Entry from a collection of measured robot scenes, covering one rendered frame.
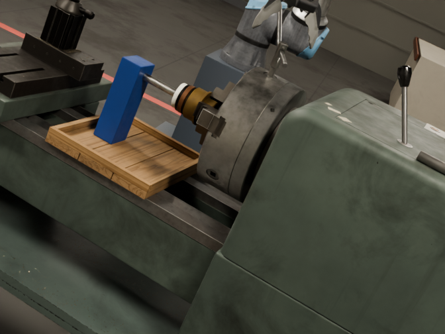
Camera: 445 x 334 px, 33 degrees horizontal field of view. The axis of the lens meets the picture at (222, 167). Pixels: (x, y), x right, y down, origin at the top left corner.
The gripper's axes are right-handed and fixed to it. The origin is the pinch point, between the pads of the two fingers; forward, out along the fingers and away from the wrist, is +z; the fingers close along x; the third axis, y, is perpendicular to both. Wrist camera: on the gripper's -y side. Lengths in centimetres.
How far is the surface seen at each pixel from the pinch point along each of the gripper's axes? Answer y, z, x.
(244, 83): -8.9, 10.1, 6.1
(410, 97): 518, 150, -252
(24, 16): 421, 166, 116
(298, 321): -41, 47, -20
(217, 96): 2.8, 19.7, 8.9
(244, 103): -13.5, 13.0, 5.2
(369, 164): -35.9, 8.4, -19.3
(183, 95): 1.7, 21.8, 17.1
